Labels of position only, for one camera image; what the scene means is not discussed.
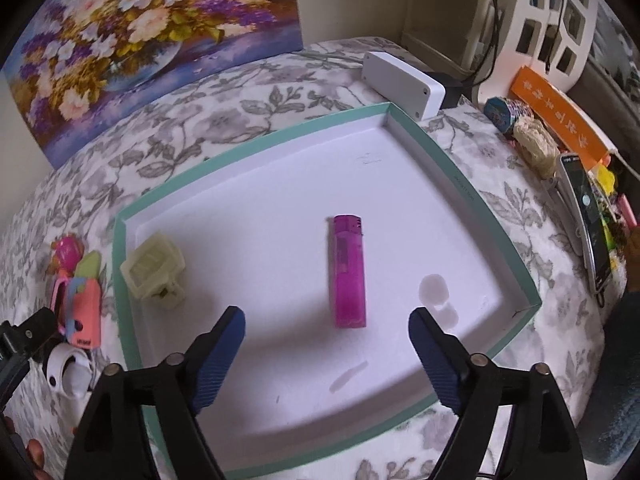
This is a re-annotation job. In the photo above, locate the floral tablecloth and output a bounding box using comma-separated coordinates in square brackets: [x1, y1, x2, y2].
[1, 37, 611, 479]

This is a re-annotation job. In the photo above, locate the purple lighter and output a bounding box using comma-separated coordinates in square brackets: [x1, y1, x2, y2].
[331, 214, 367, 328]

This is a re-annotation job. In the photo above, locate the teal-rimmed white tray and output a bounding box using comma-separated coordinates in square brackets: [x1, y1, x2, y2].
[112, 103, 541, 479]

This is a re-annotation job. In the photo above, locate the flower painting canvas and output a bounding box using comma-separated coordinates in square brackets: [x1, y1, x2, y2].
[1, 0, 303, 168]

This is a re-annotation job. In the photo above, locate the smartphone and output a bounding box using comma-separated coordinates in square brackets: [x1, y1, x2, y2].
[556, 153, 612, 295]

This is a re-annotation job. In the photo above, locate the black power adapter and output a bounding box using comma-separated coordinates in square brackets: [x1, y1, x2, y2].
[428, 72, 464, 110]

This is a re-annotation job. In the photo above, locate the pink bear toy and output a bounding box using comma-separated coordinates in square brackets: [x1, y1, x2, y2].
[47, 234, 85, 274]

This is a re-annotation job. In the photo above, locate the cream hair claw clip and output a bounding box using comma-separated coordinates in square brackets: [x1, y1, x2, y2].
[119, 231, 186, 310]

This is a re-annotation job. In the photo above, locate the beige woven bundle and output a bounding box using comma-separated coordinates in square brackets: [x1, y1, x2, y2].
[512, 116, 560, 179]

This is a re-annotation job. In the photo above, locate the blue patterned tape roll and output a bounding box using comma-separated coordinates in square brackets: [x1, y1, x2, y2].
[483, 96, 534, 136]

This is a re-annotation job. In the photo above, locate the white lattice shelf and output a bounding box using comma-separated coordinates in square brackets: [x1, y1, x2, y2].
[474, 0, 599, 104]

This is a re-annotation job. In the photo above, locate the orange paper sign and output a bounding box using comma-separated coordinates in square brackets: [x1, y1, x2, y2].
[510, 66, 617, 170]

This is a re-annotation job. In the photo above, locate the white rectangular box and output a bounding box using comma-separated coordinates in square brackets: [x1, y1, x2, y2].
[361, 52, 446, 122]

